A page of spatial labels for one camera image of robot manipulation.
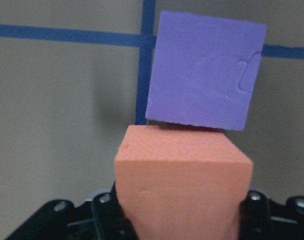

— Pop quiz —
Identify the purple foam cube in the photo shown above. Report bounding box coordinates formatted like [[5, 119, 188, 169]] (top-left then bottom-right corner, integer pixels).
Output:
[[145, 11, 267, 131]]

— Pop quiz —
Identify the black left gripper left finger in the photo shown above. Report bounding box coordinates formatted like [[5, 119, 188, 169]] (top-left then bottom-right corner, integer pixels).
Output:
[[7, 186, 138, 240]]

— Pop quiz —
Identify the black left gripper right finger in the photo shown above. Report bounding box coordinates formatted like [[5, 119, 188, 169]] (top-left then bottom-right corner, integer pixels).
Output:
[[238, 190, 304, 240]]

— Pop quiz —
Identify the orange foam cube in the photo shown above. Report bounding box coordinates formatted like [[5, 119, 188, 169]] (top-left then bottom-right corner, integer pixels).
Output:
[[114, 125, 253, 240]]

